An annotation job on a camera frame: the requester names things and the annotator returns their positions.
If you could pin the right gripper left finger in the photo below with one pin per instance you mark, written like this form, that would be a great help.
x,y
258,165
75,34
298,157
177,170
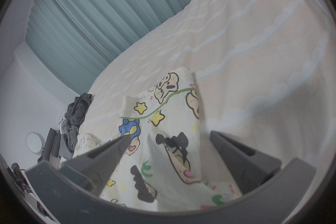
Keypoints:
x,y
105,165

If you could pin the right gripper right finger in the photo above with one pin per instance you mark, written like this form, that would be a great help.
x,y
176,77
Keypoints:
x,y
236,165

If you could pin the white printed pyjama top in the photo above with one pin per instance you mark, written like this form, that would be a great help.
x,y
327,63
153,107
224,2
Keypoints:
x,y
170,112

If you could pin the bed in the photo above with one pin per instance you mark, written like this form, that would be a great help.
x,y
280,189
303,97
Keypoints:
x,y
249,47

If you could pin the dark grey garment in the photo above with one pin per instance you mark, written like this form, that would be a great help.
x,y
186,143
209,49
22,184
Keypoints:
x,y
67,141

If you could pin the black garment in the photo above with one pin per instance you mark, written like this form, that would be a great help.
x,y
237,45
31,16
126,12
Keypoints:
x,y
78,110

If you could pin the blue-green curtain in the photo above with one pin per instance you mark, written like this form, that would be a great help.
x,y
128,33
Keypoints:
x,y
105,7

